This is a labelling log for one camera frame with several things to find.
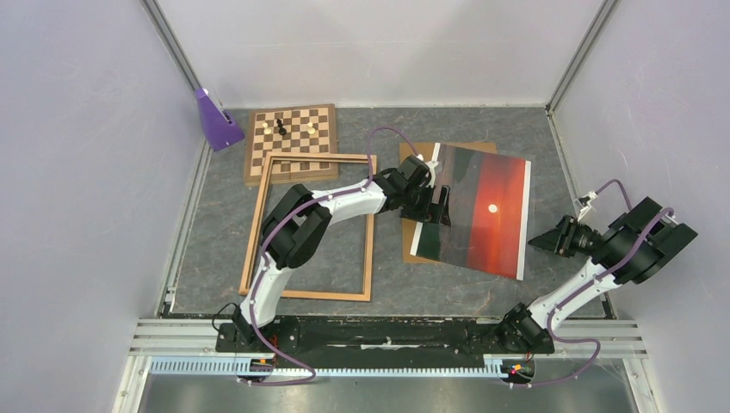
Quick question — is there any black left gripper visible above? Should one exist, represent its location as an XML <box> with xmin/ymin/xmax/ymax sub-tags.
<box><xmin>400</xmin><ymin>183</ymin><xmax>450</xmax><ymax>230</ymax></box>

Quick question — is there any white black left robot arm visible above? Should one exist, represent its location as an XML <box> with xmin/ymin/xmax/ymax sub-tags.
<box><xmin>232</xmin><ymin>152</ymin><xmax>451</xmax><ymax>351</ymax></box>

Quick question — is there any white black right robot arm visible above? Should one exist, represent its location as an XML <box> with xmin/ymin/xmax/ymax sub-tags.
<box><xmin>492</xmin><ymin>197</ymin><xmax>698</xmax><ymax>354</ymax></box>

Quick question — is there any red sunset photo print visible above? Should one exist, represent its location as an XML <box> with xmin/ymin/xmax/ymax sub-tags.
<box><xmin>411</xmin><ymin>143</ymin><xmax>531</xmax><ymax>280</ymax></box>

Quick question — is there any brown cardboard backing board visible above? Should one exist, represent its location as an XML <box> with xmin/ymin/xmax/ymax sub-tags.
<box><xmin>399</xmin><ymin>142</ymin><xmax>498</xmax><ymax>264</ymax></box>

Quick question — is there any wooden chessboard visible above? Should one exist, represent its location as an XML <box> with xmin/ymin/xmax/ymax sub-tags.
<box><xmin>244</xmin><ymin>103</ymin><xmax>339</xmax><ymax>186</ymax></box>

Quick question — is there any black chess piece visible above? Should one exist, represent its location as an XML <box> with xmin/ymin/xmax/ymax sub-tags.
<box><xmin>275</xmin><ymin>119</ymin><xmax>288</xmax><ymax>136</ymax></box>

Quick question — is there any purple wedge stand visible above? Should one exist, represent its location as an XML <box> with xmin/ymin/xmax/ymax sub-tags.
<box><xmin>195</xmin><ymin>88</ymin><xmax>244</xmax><ymax>151</ymax></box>

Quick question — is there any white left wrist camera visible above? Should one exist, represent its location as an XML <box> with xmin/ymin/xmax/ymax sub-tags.
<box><xmin>425</xmin><ymin>160</ymin><xmax>442</xmax><ymax>188</ymax></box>

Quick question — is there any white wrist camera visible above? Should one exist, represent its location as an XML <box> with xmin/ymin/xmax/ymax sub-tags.
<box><xmin>425</xmin><ymin>160</ymin><xmax>442</xmax><ymax>188</ymax></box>
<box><xmin>574</xmin><ymin>191</ymin><xmax>598</xmax><ymax>222</ymax></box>

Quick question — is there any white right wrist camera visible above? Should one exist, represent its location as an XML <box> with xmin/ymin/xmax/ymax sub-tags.
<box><xmin>574</xmin><ymin>191</ymin><xmax>598</xmax><ymax>222</ymax></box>

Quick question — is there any slotted cable duct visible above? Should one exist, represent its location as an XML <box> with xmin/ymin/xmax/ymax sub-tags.
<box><xmin>149</xmin><ymin>355</ymin><xmax>537</xmax><ymax>379</ymax></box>

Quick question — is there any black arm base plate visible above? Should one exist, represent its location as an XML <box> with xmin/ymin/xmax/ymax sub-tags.
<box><xmin>215</xmin><ymin>315</ymin><xmax>555</xmax><ymax>354</ymax></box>

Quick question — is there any wooden picture frame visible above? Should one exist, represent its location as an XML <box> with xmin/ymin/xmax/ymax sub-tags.
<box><xmin>238</xmin><ymin>151</ymin><xmax>377</xmax><ymax>302</ymax></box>

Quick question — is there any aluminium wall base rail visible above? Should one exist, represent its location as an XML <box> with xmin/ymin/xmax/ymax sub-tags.
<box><xmin>154</xmin><ymin>142</ymin><xmax>213</xmax><ymax>317</ymax></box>

